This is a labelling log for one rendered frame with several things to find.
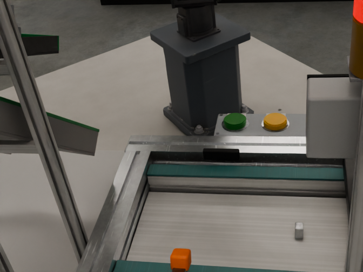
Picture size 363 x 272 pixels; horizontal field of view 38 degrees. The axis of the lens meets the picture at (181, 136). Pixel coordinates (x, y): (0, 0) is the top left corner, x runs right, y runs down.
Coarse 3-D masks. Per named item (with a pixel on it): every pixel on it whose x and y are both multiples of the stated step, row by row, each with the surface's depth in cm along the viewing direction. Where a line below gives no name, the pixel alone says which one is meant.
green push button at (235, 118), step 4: (228, 116) 93; (232, 116) 93; (236, 116) 93; (240, 116) 93; (244, 116) 92; (224, 120) 92; (228, 120) 92; (232, 120) 92; (236, 120) 92; (240, 120) 92; (244, 120) 92; (224, 124) 92; (228, 124) 91; (232, 124) 91; (236, 124) 91; (240, 124) 91; (244, 124) 91; (228, 128) 92; (232, 128) 91; (236, 128) 91; (240, 128) 91
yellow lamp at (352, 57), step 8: (352, 24) 44; (360, 24) 42; (352, 32) 44; (360, 32) 42; (352, 40) 44; (360, 40) 43; (352, 48) 44; (360, 48) 43; (352, 56) 44; (360, 56) 43; (352, 64) 45; (360, 64) 44; (352, 72) 45; (360, 72) 44
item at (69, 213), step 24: (0, 0) 56; (0, 24) 58; (0, 48) 60; (24, 48) 61; (24, 72) 61; (24, 96) 64; (48, 120) 67; (48, 144) 67; (48, 168) 70; (72, 216) 75; (72, 240) 78; (0, 264) 57
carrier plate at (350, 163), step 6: (348, 162) 80; (354, 162) 80; (348, 168) 79; (348, 174) 78; (348, 180) 77; (348, 186) 76; (348, 192) 75; (348, 198) 74; (348, 204) 73; (348, 210) 72; (348, 216) 72; (348, 222) 72
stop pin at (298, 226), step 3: (297, 222) 76; (300, 222) 76; (297, 225) 75; (300, 225) 75; (303, 225) 75; (297, 228) 75; (300, 228) 75; (303, 228) 75; (297, 231) 75; (300, 231) 75; (303, 231) 75; (297, 234) 75; (300, 234) 75; (303, 234) 75; (297, 237) 76; (300, 237) 76; (303, 237) 76
